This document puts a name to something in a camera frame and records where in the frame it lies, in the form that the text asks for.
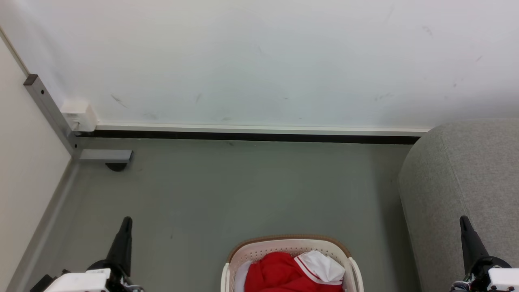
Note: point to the grey metal frame post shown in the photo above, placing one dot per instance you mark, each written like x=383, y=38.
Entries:
x=52, y=115

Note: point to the red garment with white trim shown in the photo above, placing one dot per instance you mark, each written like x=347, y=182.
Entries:
x=292, y=271

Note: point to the grey fabric sofa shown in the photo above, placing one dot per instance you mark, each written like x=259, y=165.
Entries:
x=458, y=182

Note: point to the white wall socket box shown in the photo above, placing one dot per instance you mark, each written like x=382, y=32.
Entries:
x=79, y=115

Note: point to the white plastic laundry basket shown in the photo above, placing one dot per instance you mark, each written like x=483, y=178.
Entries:
x=284, y=245

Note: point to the white cloth in basket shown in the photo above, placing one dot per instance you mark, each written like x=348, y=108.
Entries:
x=241, y=277

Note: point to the white and black baseboard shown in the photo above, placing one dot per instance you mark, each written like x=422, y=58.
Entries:
x=259, y=134

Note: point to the black round frame foot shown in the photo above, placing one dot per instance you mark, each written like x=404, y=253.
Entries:
x=116, y=166

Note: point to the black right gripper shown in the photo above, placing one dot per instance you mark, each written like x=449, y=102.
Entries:
x=480, y=269

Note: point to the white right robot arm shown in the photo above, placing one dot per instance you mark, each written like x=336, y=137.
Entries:
x=504, y=280

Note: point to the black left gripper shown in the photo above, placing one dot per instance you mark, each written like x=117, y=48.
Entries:
x=106, y=265

